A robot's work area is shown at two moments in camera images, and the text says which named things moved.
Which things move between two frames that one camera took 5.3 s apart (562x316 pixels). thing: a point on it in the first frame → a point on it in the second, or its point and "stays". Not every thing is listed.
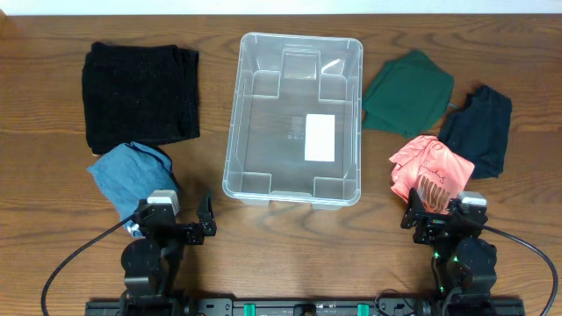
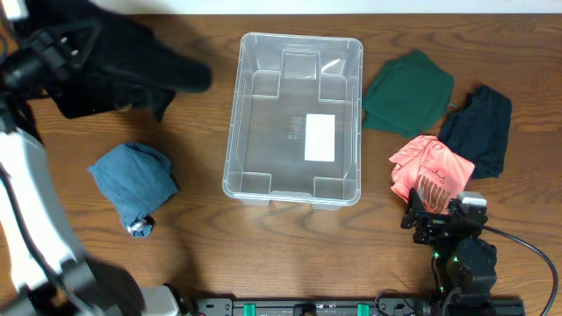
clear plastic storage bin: x=295 y=133 stays
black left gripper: x=176 y=228 → x=93 y=52
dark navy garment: x=479 y=130 stays
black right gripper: x=433 y=224 stays
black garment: x=137 y=93 → x=126 y=68
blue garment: x=130 y=173 stays
